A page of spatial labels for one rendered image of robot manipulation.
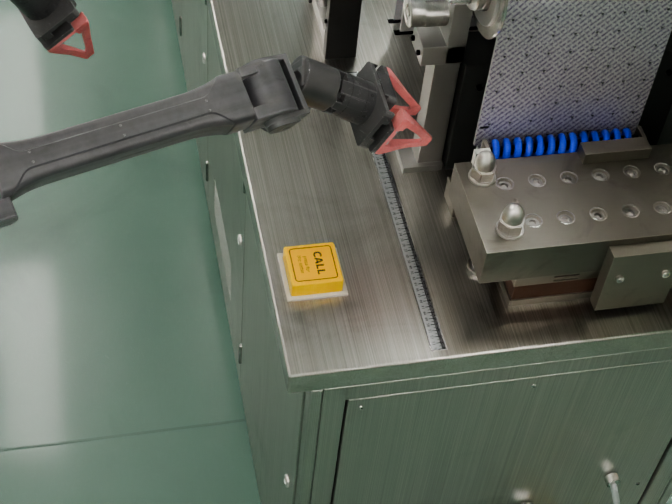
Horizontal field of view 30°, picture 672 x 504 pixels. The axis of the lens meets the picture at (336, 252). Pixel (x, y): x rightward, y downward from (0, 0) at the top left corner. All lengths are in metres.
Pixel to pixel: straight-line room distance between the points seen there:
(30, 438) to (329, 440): 1.02
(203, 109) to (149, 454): 1.24
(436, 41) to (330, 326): 0.40
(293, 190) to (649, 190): 0.49
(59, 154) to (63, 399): 1.31
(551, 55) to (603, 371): 0.44
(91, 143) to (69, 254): 1.50
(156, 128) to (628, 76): 0.64
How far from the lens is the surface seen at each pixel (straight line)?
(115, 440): 2.60
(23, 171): 1.40
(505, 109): 1.69
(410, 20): 1.65
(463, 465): 1.88
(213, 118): 1.46
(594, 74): 1.69
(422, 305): 1.67
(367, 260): 1.71
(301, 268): 1.66
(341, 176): 1.82
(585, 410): 1.84
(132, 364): 2.71
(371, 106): 1.59
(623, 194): 1.69
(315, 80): 1.54
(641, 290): 1.71
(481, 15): 1.62
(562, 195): 1.67
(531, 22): 1.59
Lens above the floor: 2.20
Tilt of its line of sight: 49 degrees down
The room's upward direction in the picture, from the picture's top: 7 degrees clockwise
